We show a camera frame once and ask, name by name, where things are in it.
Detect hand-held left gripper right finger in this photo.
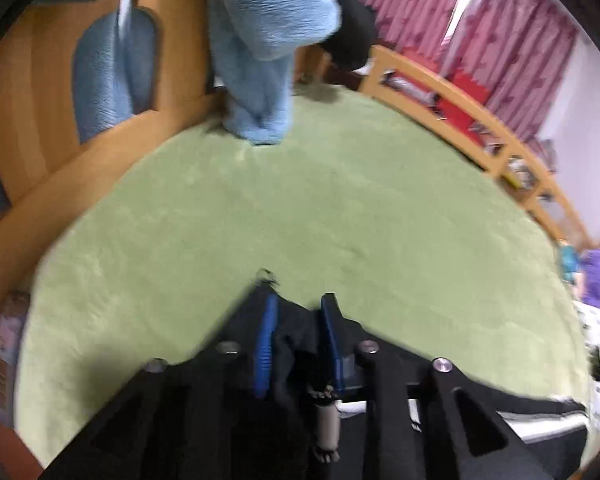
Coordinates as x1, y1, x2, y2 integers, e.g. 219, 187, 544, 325
321, 293, 556, 480

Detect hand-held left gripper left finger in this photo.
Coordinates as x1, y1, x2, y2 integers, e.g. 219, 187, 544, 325
40, 292, 281, 480

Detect black pants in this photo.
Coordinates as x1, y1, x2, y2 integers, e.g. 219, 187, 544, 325
220, 282, 590, 480

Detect green fleece blanket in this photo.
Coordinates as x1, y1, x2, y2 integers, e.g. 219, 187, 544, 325
15, 82, 592, 467

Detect teal patterned pillow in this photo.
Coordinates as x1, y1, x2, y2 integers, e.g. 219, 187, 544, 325
557, 242, 582, 282

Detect pink printed box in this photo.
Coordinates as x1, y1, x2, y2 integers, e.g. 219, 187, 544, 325
0, 289, 32, 413

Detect white dotted bedding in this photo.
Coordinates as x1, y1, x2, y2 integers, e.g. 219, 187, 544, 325
574, 299, 600, 413

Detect red storage box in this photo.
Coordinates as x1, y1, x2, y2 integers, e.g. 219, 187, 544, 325
402, 47, 491, 147

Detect light blue fleece garment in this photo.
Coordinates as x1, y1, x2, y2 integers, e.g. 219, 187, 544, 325
35, 0, 157, 146
207, 0, 343, 147

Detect black garment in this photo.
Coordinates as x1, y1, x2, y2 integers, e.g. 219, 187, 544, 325
320, 0, 378, 72

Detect pink curtain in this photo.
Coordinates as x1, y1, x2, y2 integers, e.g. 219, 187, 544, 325
334, 0, 579, 143

